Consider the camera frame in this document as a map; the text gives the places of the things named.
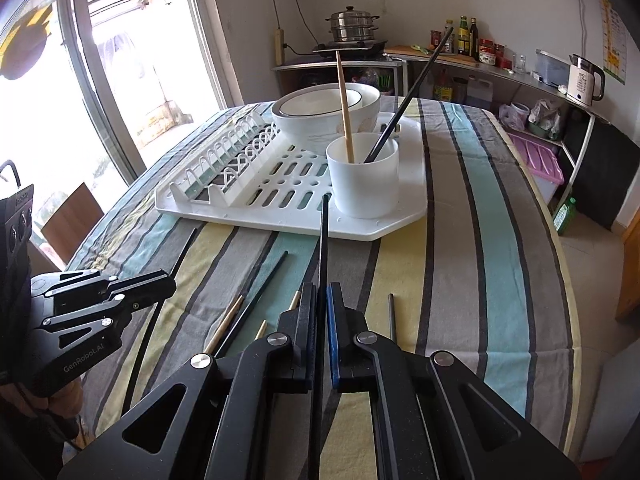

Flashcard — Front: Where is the wooden chopstick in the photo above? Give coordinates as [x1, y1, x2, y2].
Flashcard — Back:
[255, 320, 268, 339]
[335, 50, 355, 164]
[288, 290, 300, 311]
[204, 295, 244, 356]

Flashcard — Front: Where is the black chopstick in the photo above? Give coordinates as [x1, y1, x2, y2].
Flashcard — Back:
[363, 26, 454, 164]
[307, 193, 330, 480]
[120, 228, 200, 416]
[213, 250, 288, 359]
[387, 294, 397, 342]

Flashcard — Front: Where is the metal kitchen shelf table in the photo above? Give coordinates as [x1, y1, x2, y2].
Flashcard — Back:
[285, 62, 620, 228]

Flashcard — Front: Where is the wooden chair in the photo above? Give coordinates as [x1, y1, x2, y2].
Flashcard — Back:
[41, 182, 104, 264]

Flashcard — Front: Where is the white utensil cup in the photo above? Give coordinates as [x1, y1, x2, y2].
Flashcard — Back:
[326, 132, 399, 219]

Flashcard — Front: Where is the striped tablecloth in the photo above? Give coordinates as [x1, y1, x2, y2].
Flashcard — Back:
[70, 100, 580, 451]

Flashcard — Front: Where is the white plastic dish rack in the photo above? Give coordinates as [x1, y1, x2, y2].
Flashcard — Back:
[155, 113, 426, 242]

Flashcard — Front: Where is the white ceramic bowl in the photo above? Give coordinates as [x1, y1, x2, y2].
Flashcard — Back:
[271, 82, 381, 155]

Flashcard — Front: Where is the pink plastic lidded bin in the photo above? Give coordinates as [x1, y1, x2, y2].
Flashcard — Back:
[509, 133, 564, 204]

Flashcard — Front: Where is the black induction stove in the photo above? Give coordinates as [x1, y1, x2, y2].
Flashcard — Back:
[311, 40, 386, 61]

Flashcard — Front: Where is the wooden cutting board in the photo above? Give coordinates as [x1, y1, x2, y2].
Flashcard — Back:
[384, 46, 477, 67]

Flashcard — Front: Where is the steel steamer pot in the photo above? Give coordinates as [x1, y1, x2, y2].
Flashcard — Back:
[326, 6, 380, 42]

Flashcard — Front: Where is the dark sauce bottle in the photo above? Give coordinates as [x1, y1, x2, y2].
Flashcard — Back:
[469, 18, 480, 61]

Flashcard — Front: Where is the green oil bottle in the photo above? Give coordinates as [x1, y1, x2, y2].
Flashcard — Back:
[457, 15, 470, 56]

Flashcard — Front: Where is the clear plastic storage box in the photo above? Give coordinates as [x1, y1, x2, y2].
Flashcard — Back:
[535, 49, 570, 88]

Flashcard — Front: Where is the white electric kettle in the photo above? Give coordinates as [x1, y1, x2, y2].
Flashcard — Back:
[567, 54, 605, 106]

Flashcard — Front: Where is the giraffe wall poster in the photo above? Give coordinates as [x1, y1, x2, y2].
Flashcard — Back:
[599, 0, 627, 84]

